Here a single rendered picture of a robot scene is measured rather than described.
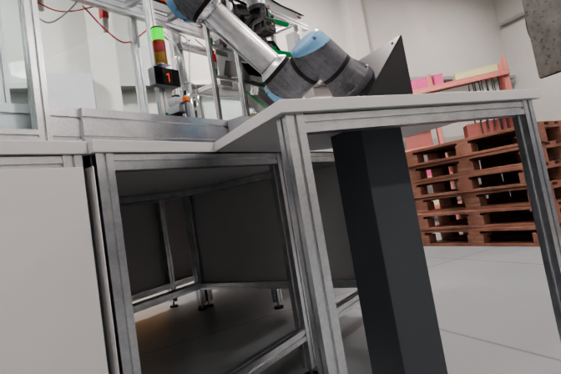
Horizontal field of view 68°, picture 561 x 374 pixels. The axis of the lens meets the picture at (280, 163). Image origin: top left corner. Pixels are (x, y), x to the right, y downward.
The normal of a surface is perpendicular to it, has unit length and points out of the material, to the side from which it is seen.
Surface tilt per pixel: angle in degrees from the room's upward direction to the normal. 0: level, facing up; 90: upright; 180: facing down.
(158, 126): 90
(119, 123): 90
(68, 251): 90
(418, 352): 90
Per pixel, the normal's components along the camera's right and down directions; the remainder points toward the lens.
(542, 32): -0.93, 0.12
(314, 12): 0.43, -0.15
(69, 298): 0.80, -0.18
